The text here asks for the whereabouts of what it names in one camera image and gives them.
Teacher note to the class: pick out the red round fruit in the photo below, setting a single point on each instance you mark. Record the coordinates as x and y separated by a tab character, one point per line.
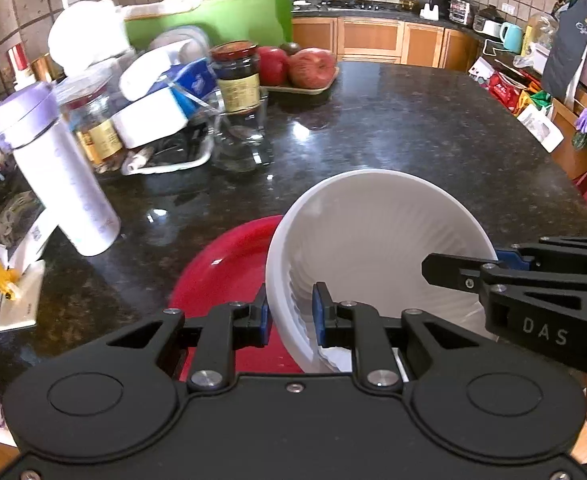
313	67
273	66

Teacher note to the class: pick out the white rectangular box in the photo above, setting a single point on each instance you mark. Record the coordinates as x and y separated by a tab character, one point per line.
148	120

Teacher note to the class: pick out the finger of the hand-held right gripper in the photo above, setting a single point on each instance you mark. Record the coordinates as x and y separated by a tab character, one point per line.
453	270
563	250

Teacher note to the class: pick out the teal mug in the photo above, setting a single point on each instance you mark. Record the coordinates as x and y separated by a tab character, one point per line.
511	37

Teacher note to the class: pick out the pink plastic plate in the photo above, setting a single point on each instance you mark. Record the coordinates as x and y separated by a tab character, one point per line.
213	280

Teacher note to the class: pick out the clear storage container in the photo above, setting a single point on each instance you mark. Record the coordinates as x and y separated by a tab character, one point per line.
461	12

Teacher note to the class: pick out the clear drinking glass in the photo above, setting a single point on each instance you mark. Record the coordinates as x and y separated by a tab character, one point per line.
243	145

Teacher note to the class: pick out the red white bottle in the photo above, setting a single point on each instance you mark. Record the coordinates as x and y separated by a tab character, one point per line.
19	62

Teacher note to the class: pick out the red snack packets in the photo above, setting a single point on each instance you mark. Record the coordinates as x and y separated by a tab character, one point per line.
503	87

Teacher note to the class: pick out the wooden lower cabinets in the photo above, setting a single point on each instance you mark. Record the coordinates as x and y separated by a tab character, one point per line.
373	37

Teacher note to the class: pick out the purple rubber gloves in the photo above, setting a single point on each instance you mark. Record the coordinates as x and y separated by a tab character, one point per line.
584	120

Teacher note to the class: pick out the gas stove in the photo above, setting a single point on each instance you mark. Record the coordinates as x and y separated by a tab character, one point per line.
353	5

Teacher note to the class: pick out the white foam container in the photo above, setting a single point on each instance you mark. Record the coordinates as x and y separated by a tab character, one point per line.
85	35

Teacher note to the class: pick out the yellow-label spice jar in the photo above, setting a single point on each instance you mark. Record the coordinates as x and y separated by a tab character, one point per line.
98	135

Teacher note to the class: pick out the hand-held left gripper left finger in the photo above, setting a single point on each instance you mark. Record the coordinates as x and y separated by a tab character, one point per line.
262	322

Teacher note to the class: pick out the white flat stand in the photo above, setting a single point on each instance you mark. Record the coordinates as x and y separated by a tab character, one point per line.
23	300

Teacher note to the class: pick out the clear plastic bag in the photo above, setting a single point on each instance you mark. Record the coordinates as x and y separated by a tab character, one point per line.
538	35

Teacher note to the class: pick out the white knife holder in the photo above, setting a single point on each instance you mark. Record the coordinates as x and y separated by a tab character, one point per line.
429	12

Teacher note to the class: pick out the dark sauce glass jar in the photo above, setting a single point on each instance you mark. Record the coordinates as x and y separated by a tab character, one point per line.
236	77

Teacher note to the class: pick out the white windowed gift box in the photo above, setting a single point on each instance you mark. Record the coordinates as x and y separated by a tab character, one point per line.
541	127

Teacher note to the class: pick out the green cutting board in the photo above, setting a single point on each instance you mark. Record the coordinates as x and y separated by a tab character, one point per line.
243	17

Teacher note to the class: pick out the amber glass pot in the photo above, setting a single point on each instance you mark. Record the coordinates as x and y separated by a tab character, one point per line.
408	3

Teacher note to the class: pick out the black apron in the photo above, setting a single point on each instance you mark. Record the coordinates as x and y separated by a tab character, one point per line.
568	50

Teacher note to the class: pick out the dark brown fruit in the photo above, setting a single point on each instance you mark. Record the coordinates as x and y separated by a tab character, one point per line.
289	49

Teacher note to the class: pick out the blue tissue box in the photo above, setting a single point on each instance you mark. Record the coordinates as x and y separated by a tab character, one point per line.
193	82

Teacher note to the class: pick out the stack of grey dishes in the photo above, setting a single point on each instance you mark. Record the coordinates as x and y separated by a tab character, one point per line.
181	40

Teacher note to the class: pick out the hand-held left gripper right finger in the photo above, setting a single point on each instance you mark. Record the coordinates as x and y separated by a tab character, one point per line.
319	320

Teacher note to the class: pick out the white lavender water bottle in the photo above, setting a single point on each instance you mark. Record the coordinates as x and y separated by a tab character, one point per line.
68	185

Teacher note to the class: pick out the beige fruit tray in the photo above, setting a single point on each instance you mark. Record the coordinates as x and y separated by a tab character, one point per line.
298	91

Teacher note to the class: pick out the white cloth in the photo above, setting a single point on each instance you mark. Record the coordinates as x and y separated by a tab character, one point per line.
163	7

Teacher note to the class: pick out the black coffee maker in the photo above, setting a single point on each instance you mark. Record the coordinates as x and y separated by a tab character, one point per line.
432	0

